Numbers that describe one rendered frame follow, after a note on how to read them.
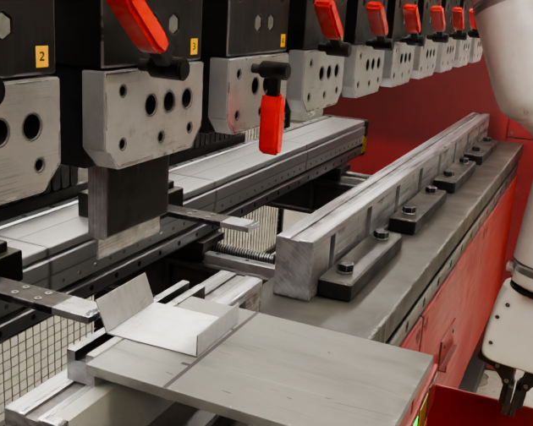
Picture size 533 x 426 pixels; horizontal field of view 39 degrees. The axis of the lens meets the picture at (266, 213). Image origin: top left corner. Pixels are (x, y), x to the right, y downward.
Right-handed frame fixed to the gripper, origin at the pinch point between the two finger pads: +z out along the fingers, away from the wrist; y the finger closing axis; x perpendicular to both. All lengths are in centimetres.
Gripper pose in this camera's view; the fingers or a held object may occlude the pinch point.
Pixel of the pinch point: (512, 397)
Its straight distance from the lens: 103.1
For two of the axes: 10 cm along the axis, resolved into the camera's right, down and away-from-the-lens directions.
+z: -1.4, 9.4, 3.1
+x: 3.9, -2.3, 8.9
